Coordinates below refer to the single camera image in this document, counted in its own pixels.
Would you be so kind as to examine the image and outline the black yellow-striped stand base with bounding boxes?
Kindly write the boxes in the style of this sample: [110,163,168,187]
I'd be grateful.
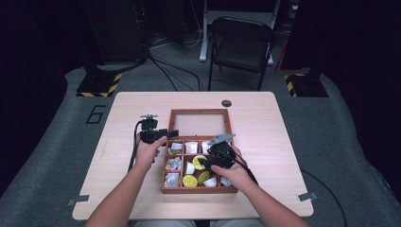
[76,71,124,98]
[282,72,329,98]

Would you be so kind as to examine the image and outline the black folding chair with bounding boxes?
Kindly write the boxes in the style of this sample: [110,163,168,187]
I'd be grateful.
[207,16,276,93]

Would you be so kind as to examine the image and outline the person's right leg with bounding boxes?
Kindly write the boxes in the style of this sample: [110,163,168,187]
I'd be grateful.
[209,218,267,227]

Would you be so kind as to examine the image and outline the black floor cable bundle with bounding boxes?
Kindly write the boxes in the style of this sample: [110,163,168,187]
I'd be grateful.
[147,52,203,93]

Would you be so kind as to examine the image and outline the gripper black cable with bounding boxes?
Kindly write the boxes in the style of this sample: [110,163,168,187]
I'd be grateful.
[217,149,259,187]
[127,120,144,173]

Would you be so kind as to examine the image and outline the silver foil packet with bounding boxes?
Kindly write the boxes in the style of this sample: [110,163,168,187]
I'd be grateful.
[166,156,183,171]
[164,172,181,188]

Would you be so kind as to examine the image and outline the yellow-lid coffee capsule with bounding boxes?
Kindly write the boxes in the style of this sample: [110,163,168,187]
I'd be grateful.
[182,174,199,189]
[192,154,208,171]

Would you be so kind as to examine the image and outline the black equipment cabinet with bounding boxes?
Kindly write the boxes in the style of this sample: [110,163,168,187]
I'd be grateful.
[82,0,149,65]

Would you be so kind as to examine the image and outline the green-lid coffee capsule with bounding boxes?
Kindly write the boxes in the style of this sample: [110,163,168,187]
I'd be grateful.
[197,170,212,185]

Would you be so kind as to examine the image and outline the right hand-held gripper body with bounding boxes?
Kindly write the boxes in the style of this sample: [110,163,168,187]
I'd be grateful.
[205,132,237,170]

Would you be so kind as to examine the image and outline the person's leg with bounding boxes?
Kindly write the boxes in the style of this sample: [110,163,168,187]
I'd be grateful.
[209,218,267,227]
[130,219,197,227]

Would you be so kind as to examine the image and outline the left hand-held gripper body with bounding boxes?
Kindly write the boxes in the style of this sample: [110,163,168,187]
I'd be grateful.
[139,113,169,146]

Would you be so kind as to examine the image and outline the grey tape strip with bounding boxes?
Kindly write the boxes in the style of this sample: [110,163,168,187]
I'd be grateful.
[66,194,91,207]
[296,191,319,202]

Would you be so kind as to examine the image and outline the person's left hand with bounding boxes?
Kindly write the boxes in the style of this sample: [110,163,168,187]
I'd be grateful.
[133,133,168,173]

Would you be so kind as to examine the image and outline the person's right hand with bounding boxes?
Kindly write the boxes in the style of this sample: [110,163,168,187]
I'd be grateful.
[210,146,253,194]

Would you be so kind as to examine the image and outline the white floor cables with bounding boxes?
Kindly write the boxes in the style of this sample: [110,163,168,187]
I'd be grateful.
[148,0,206,50]

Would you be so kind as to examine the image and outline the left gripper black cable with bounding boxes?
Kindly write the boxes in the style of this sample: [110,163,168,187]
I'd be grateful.
[127,120,144,173]

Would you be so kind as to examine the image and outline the person's left leg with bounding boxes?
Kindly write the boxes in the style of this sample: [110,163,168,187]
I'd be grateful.
[130,219,197,227]

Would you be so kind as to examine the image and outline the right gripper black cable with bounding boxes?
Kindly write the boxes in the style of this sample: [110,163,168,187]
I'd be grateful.
[217,149,259,187]

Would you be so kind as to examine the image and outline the wooden box with glass lid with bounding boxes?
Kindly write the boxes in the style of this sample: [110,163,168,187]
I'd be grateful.
[160,108,240,195]

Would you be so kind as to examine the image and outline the black tape floor marking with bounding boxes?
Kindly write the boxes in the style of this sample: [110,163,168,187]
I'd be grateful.
[85,104,107,125]

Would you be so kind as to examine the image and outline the grey carpet mat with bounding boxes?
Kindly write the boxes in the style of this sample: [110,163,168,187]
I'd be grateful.
[0,44,401,227]

